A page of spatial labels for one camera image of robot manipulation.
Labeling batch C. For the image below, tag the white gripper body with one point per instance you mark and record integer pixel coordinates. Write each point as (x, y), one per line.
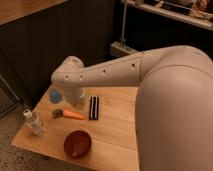
(75, 95)

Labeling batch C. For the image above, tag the clear plastic water bottle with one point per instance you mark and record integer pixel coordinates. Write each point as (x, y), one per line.
(34, 122)

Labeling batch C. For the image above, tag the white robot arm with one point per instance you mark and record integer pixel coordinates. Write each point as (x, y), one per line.
(174, 102)

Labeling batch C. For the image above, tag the blue round cup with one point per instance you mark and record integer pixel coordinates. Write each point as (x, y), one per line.
(55, 96)

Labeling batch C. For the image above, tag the black and white striped block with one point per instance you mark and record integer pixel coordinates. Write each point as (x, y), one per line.
(94, 108)

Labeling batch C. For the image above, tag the orange toy carrot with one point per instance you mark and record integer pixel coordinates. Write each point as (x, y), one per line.
(68, 114)

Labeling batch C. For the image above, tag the red-brown bowl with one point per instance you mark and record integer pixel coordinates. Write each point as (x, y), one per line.
(77, 144)

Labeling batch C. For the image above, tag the metal shelf rack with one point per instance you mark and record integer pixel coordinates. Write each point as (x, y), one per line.
(140, 27)

